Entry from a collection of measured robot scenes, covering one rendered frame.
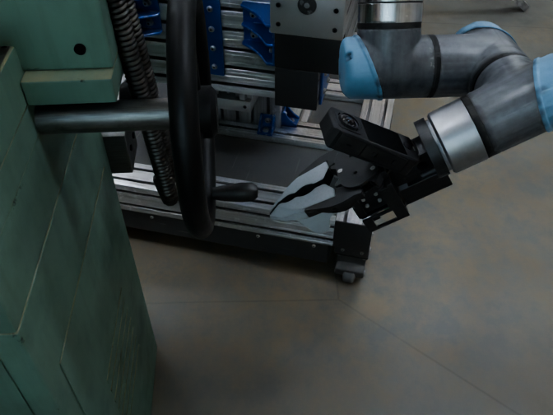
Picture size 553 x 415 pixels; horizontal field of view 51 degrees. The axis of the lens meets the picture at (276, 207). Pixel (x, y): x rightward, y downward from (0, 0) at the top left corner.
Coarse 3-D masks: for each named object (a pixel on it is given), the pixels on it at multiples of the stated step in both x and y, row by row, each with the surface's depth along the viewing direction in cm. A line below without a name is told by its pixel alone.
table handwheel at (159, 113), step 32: (192, 0) 55; (192, 32) 53; (192, 64) 52; (192, 96) 52; (64, 128) 64; (96, 128) 64; (128, 128) 65; (160, 128) 65; (192, 128) 52; (192, 160) 53; (192, 192) 55; (192, 224) 59
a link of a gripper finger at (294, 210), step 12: (312, 192) 68; (324, 192) 67; (288, 204) 68; (300, 204) 67; (312, 204) 66; (276, 216) 69; (288, 216) 68; (300, 216) 68; (324, 216) 69; (312, 228) 70; (324, 228) 70
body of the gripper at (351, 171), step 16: (416, 128) 64; (416, 144) 66; (432, 144) 62; (336, 160) 68; (352, 160) 67; (432, 160) 63; (352, 176) 65; (368, 176) 64; (384, 176) 64; (400, 176) 67; (416, 176) 67; (432, 176) 66; (448, 176) 67; (368, 192) 65; (384, 192) 65; (400, 192) 68; (416, 192) 68; (432, 192) 68; (368, 208) 68; (384, 208) 68; (400, 208) 67; (368, 224) 68; (384, 224) 69
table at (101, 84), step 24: (0, 48) 58; (0, 72) 55; (24, 72) 61; (48, 72) 61; (72, 72) 61; (96, 72) 61; (120, 72) 64; (0, 96) 55; (24, 96) 61; (48, 96) 61; (72, 96) 61; (96, 96) 61; (0, 120) 55; (0, 144) 54
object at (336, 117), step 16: (336, 112) 62; (336, 128) 59; (352, 128) 60; (368, 128) 63; (384, 128) 65; (336, 144) 60; (352, 144) 61; (368, 144) 61; (384, 144) 62; (400, 144) 64; (368, 160) 62; (384, 160) 63; (400, 160) 63; (416, 160) 63
